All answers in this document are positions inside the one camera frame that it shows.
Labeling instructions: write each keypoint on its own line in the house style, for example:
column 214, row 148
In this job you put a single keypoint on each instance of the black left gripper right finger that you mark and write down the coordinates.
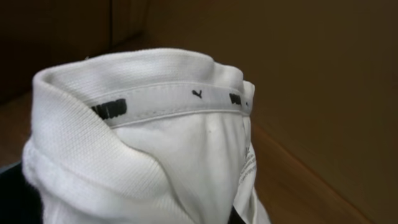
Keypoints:
column 234, row 217

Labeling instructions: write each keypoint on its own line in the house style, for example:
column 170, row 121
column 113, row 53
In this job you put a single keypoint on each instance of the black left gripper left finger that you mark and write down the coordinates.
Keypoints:
column 20, row 202

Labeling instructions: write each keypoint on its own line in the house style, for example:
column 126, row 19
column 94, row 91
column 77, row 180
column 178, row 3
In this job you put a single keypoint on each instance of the white t-shirt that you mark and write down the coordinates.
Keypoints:
column 152, row 136

